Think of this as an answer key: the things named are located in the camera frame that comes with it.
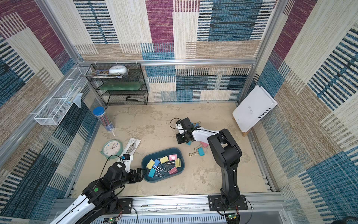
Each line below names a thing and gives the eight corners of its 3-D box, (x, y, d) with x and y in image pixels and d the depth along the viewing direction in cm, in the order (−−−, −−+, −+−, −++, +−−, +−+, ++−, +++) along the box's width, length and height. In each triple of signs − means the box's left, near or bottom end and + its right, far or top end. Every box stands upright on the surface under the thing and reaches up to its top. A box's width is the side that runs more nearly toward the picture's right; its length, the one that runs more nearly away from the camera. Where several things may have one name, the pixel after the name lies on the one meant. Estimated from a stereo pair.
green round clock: (100, 159, 92) (98, 157, 90) (107, 142, 100) (105, 139, 98) (119, 159, 92) (117, 157, 89) (124, 142, 100) (123, 139, 98)
